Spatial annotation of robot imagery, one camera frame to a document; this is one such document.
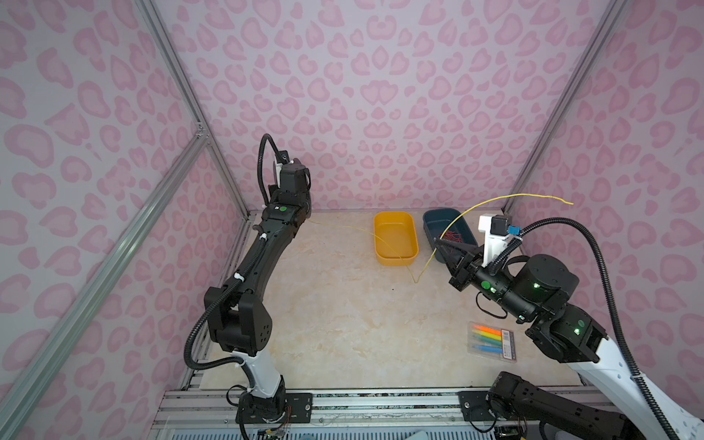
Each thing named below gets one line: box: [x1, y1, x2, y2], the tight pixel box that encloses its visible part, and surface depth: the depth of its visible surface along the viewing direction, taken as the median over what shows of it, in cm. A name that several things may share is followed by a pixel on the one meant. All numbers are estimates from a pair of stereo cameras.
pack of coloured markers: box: [467, 320, 517, 363], surface depth 86 cm
